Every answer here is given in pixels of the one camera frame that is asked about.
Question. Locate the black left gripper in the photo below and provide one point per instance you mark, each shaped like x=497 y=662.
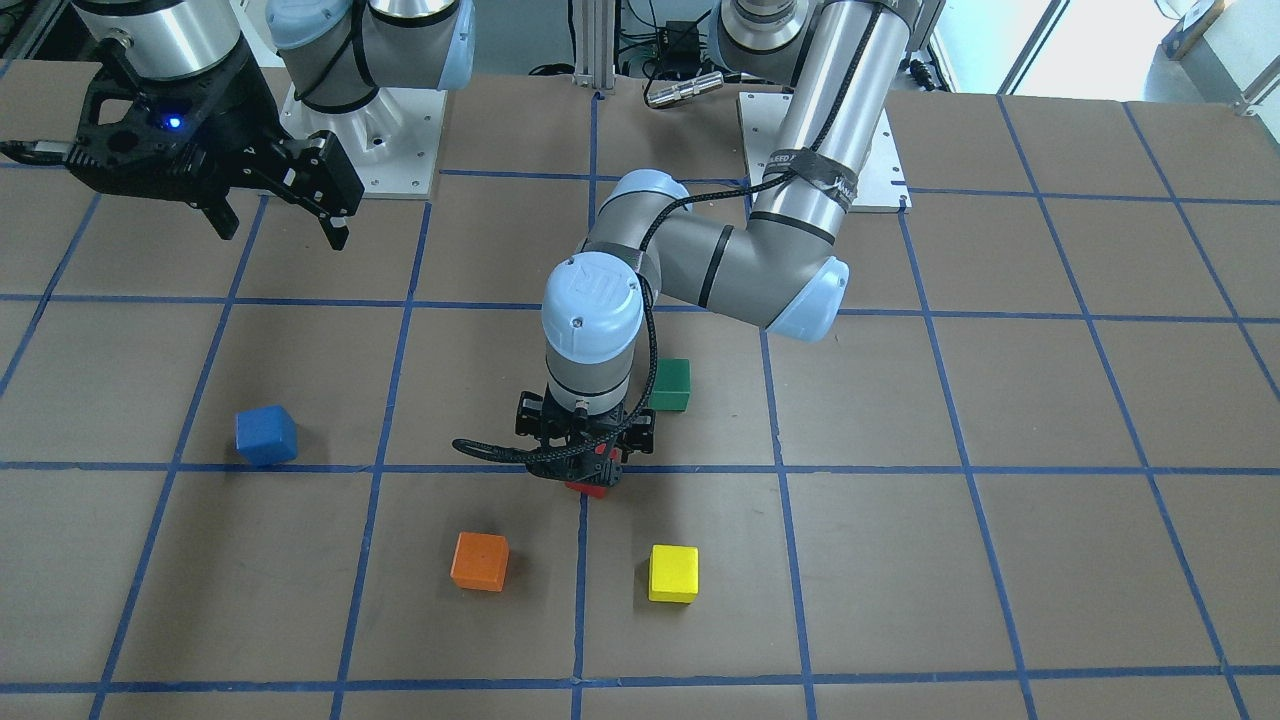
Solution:
x=529 y=418

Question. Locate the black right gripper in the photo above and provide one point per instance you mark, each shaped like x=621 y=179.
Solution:
x=243 y=112

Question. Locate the red wooden block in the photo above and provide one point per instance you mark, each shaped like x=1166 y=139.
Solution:
x=590 y=486

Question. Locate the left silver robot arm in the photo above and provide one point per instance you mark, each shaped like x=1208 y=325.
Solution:
x=778 y=271

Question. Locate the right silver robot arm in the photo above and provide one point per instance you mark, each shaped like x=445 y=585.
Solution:
x=339 y=53

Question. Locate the green wooden block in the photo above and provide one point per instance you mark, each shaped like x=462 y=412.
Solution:
x=672 y=388

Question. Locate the orange wooden block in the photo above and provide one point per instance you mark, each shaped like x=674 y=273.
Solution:
x=480 y=561

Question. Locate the yellow wooden block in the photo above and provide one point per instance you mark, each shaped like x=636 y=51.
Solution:
x=673 y=574

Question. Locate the blue wooden block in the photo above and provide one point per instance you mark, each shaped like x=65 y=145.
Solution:
x=266 y=436

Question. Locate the silver cylindrical tool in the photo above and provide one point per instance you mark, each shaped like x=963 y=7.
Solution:
x=684 y=90

